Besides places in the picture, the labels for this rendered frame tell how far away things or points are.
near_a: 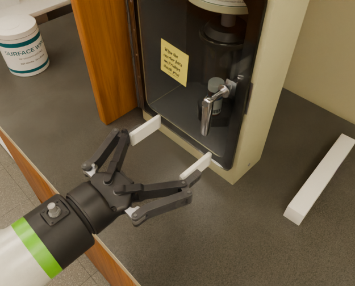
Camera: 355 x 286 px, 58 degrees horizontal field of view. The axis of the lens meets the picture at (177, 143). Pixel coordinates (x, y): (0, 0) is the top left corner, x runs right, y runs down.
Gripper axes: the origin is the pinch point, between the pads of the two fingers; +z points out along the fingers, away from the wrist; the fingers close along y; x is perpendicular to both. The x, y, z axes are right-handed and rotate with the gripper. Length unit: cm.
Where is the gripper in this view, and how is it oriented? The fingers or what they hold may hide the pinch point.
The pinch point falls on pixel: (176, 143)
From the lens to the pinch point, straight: 56.0
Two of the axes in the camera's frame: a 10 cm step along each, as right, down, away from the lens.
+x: -0.2, 6.5, 7.6
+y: -7.1, -5.4, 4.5
